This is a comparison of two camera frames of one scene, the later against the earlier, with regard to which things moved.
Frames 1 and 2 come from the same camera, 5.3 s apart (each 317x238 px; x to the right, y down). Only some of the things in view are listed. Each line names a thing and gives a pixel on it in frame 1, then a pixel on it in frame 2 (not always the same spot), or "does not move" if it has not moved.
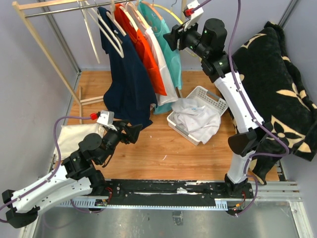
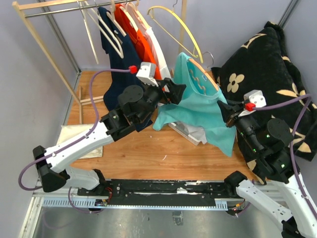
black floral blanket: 286,105 does not move
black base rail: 170,192 does not move
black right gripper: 172,37 to 229,115
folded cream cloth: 70,137 does not move
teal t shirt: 171,59 to 199,106
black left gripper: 132,132 to 176,92
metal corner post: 66,46 does not move
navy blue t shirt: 130,96 does not move
